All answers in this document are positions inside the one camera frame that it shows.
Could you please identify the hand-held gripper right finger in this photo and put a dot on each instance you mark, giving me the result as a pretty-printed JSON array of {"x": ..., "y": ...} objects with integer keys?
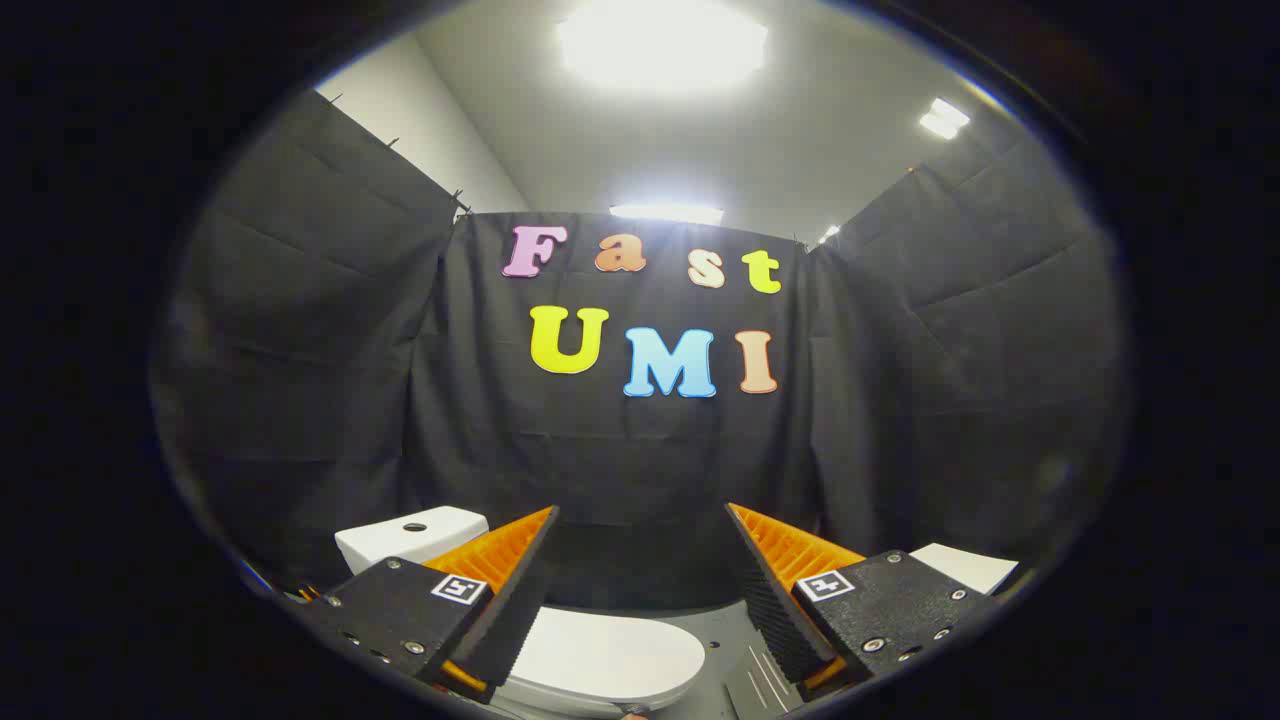
[{"x": 775, "y": 610}]

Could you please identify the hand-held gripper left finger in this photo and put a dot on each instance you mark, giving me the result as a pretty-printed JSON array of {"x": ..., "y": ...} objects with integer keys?
[{"x": 515, "y": 600}]

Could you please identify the grey drawer cabinet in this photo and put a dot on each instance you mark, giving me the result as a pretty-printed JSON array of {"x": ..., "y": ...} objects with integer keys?
[{"x": 965, "y": 567}]

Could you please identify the long ceiling light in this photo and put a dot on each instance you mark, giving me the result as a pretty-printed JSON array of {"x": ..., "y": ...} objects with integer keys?
[{"x": 666, "y": 213}]

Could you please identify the square ceiling light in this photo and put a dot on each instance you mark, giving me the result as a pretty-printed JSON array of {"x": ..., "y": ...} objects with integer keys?
[{"x": 944, "y": 118}]

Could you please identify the black backdrop cloth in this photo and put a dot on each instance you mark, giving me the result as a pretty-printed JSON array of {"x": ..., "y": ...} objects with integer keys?
[{"x": 620, "y": 460}]

